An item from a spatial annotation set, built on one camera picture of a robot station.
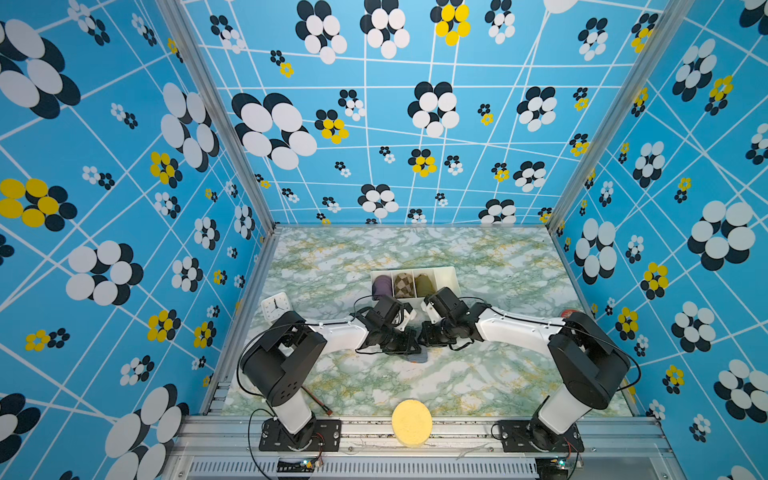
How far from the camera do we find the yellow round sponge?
0.73 meters

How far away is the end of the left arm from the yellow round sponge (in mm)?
141

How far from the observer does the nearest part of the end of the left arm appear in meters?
0.68
